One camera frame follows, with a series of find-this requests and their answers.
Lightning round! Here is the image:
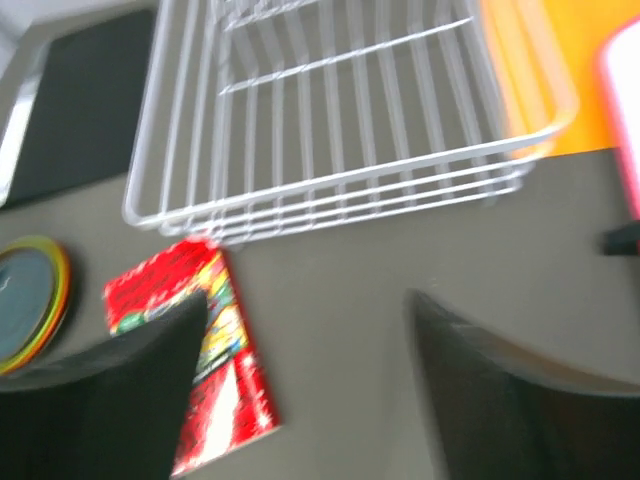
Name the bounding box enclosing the pink framed whiteboard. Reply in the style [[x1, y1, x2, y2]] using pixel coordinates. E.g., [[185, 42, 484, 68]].
[[597, 16, 639, 220]]

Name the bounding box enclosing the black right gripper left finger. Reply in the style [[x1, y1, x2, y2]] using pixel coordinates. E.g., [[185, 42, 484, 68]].
[[1, 292, 207, 479]]

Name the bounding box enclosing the black folder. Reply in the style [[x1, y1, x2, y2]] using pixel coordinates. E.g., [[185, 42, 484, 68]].
[[1, 6, 156, 208]]

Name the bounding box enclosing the dark teal plate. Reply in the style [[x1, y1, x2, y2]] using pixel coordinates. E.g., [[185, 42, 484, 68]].
[[1, 248, 55, 361]]

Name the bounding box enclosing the red illustrated book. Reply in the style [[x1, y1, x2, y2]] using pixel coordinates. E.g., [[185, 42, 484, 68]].
[[103, 236, 281, 478]]

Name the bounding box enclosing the white wire dish rack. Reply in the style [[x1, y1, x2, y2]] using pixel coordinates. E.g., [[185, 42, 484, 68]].
[[122, 1, 544, 245]]

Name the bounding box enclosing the orange plate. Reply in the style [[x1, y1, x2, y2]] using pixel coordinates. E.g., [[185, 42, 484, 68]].
[[0, 239, 74, 376]]

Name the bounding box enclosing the orange folder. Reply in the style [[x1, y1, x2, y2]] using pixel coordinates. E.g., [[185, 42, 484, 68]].
[[478, 1, 639, 160]]

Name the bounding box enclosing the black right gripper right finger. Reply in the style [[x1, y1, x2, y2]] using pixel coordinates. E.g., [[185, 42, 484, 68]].
[[406, 290, 639, 479]]

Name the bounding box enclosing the lime green plate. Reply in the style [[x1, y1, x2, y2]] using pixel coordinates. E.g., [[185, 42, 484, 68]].
[[0, 235, 70, 374]]

